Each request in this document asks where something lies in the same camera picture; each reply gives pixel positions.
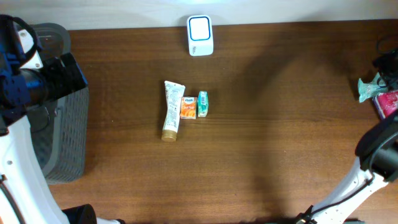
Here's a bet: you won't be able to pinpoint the green toilet tissue pack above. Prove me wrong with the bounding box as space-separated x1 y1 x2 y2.
358 72 388 103

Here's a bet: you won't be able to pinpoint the red purple tissue pack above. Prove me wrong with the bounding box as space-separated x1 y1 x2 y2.
373 90 397 119

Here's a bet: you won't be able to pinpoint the small green tissue pack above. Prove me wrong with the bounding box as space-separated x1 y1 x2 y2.
197 91 209 117

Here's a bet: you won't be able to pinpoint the small orange tissue pack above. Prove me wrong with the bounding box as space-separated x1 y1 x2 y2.
180 96 197 119

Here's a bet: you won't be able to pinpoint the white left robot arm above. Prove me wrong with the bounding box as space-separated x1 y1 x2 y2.
1 14 107 223

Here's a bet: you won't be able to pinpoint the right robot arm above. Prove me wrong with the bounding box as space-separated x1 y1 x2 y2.
294 110 397 224

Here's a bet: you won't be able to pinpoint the white barcode scanner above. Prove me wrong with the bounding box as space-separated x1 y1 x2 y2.
187 15 214 57

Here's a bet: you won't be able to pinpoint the grey plastic mesh basket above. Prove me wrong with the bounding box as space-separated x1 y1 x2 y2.
22 23 89 185

